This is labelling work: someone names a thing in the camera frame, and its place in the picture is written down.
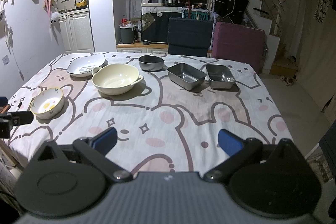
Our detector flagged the yellow-rimmed lemon bowl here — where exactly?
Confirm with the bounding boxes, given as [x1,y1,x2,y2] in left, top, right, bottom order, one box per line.
[30,88,64,120]

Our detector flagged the cream two-handled ceramic bowl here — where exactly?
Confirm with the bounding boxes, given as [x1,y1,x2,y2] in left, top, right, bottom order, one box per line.
[91,64,144,96]

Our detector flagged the rectangular steel container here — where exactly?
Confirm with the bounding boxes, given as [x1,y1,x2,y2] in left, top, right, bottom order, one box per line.
[167,63,206,91]
[206,64,235,90]

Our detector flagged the round stainless steel bowl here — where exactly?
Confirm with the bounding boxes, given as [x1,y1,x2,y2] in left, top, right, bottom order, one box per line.
[138,55,164,72]

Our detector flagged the cartoon bear tablecloth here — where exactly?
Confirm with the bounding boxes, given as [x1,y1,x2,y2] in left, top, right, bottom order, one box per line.
[4,53,290,173]

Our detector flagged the maroon chair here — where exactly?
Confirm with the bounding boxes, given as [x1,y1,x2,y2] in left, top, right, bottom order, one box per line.
[212,22,266,72]

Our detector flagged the white kitchen cabinets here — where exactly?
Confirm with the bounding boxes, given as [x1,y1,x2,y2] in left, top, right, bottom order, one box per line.
[59,9,95,53]

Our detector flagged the grey trash bin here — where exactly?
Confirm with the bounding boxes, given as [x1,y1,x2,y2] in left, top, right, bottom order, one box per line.
[120,24,136,44]

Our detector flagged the wooden low drawer unit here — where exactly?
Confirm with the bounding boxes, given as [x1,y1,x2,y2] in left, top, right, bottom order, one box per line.
[117,41,168,54]

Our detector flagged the dark blue chair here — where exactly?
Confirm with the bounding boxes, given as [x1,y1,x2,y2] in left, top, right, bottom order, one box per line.
[167,17,213,57]

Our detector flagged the black have a nice day cabinet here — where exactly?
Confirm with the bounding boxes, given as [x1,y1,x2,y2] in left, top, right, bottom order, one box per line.
[141,11,182,44]

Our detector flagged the white staircase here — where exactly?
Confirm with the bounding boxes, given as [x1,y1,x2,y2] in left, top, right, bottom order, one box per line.
[245,0,300,75]

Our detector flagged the pink hanging ribbon pompom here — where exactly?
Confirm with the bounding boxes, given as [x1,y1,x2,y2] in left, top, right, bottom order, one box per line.
[43,0,60,42]

